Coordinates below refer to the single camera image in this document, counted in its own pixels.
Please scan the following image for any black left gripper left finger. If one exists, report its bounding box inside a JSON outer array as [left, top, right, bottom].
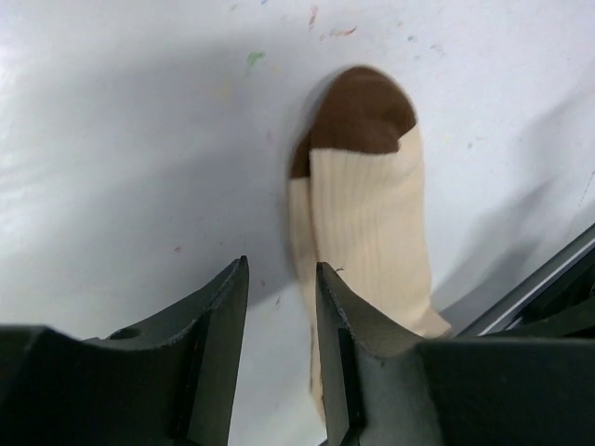
[[1, 257, 249, 445]]

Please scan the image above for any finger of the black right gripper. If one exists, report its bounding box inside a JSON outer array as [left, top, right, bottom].
[[458, 227, 594, 336]]

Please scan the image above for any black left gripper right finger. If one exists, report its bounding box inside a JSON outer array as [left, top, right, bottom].
[[316, 263, 594, 445]]

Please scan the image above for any cream and brown sock pair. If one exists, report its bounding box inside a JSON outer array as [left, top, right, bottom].
[[284, 65, 453, 424]]

